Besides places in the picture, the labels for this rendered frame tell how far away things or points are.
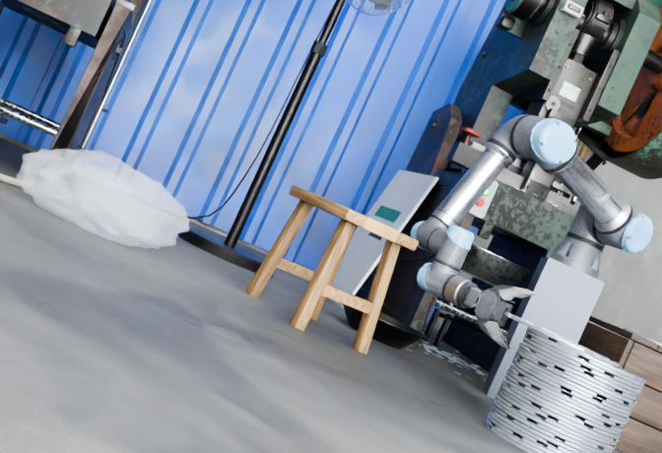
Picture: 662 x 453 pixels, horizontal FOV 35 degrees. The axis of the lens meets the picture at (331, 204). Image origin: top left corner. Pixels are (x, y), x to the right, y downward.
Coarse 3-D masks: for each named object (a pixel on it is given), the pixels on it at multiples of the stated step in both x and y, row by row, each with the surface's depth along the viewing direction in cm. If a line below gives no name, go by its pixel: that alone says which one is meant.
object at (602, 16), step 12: (588, 0) 388; (600, 0) 381; (600, 12) 378; (612, 12) 380; (588, 24) 379; (600, 24) 379; (588, 36) 381; (600, 36) 381; (576, 48) 382; (588, 48) 382; (576, 60) 384
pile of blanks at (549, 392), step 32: (544, 352) 233; (512, 384) 237; (544, 384) 230; (576, 384) 236; (608, 384) 228; (640, 384) 233; (512, 416) 233; (544, 416) 229; (576, 416) 233; (608, 416) 238; (544, 448) 228; (576, 448) 228; (608, 448) 232
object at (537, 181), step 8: (528, 160) 372; (528, 168) 370; (536, 168) 368; (528, 176) 368; (536, 176) 368; (544, 176) 369; (552, 176) 370; (528, 184) 368; (536, 184) 369; (544, 184) 369; (552, 184) 371; (528, 192) 368; (536, 192) 369; (544, 192) 369; (544, 200) 370
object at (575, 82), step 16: (576, 64) 378; (560, 80) 377; (576, 80) 378; (592, 80) 380; (560, 96) 378; (576, 96) 379; (528, 112) 386; (544, 112) 377; (560, 112) 375; (576, 112) 380
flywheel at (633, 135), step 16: (656, 48) 414; (640, 80) 413; (656, 80) 393; (640, 96) 407; (656, 96) 395; (624, 112) 414; (656, 112) 390; (624, 128) 409; (640, 128) 396; (656, 128) 377; (608, 144) 407; (624, 144) 395; (640, 144) 383
